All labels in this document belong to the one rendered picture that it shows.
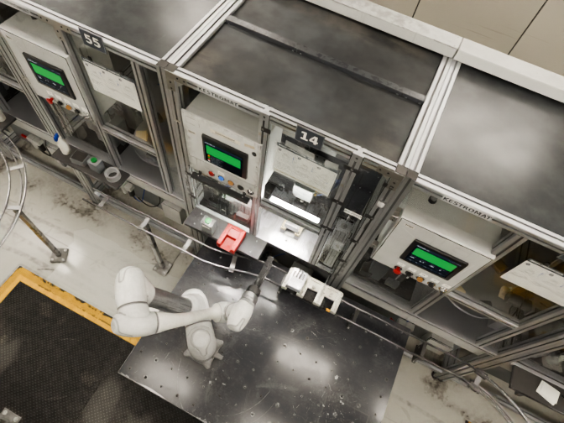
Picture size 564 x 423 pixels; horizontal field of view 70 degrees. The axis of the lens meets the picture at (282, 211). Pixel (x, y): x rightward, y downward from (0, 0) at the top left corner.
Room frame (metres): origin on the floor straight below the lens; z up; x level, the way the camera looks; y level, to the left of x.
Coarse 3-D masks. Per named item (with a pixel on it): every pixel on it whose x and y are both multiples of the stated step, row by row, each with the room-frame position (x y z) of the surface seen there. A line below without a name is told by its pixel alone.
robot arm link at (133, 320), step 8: (128, 304) 0.42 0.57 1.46; (136, 304) 0.43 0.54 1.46; (144, 304) 0.44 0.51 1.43; (120, 312) 0.38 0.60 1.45; (128, 312) 0.38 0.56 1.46; (136, 312) 0.39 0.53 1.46; (144, 312) 0.40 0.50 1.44; (152, 312) 0.42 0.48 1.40; (112, 320) 0.34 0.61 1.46; (120, 320) 0.34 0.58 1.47; (128, 320) 0.35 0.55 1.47; (136, 320) 0.36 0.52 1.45; (144, 320) 0.37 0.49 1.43; (152, 320) 0.38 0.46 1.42; (112, 328) 0.31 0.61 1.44; (120, 328) 0.31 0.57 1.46; (128, 328) 0.32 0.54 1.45; (136, 328) 0.33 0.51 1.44; (144, 328) 0.34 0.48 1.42; (152, 328) 0.35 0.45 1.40; (128, 336) 0.30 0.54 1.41; (136, 336) 0.30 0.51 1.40; (144, 336) 0.32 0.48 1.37
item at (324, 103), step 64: (256, 0) 1.89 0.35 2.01; (320, 0) 1.92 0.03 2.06; (192, 64) 1.36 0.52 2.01; (256, 64) 1.44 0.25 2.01; (320, 64) 1.53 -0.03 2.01; (384, 64) 1.62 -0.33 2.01; (448, 64) 1.69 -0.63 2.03; (320, 128) 1.14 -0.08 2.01; (384, 128) 1.22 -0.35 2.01; (192, 192) 1.26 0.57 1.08; (384, 192) 0.99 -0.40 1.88
